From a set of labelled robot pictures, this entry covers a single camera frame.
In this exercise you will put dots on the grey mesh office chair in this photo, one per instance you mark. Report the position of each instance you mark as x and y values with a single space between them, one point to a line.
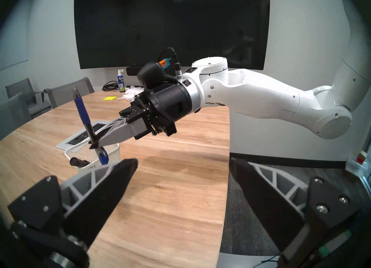
14 113
66 91

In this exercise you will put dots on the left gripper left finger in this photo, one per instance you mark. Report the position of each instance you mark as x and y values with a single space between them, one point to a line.
98 200

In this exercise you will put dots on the clear plastic storage box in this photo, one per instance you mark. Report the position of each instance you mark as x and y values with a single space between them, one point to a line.
358 163

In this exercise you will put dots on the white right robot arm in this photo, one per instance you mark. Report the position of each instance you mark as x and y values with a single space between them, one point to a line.
261 96

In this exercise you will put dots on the large wall glass board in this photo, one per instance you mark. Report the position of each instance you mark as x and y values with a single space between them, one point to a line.
11 44

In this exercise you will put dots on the black permanent marker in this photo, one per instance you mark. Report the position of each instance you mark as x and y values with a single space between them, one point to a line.
76 162

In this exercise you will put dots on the yellow sticky note pad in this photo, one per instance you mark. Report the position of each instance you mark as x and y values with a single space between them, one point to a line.
110 98

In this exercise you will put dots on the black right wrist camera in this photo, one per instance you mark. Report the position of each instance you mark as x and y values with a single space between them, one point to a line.
152 74

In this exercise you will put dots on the Expo cleaner spray bottle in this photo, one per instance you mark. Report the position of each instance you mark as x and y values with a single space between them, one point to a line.
121 83

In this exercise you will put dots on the black video sound bar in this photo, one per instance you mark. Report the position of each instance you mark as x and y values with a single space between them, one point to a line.
133 70

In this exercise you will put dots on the grey office chair with armrests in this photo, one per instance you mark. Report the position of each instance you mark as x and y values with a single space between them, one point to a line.
20 89

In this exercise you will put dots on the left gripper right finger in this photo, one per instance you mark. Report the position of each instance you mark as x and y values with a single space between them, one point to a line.
269 200

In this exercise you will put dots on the crumpled white tissue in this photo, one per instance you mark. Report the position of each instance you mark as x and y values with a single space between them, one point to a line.
132 93

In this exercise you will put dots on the white mesh pen holder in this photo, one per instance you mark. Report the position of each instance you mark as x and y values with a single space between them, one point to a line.
113 152

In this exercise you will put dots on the blue ballpoint pen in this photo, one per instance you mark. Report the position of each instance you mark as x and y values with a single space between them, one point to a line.
84 113

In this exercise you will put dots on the large black wall screen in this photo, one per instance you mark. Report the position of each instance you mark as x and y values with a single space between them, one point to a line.
174 17

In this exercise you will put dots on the grey table outlet panel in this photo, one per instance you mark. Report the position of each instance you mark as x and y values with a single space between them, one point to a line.
78 138

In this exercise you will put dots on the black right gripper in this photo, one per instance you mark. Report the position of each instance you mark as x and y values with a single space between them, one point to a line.
168 102

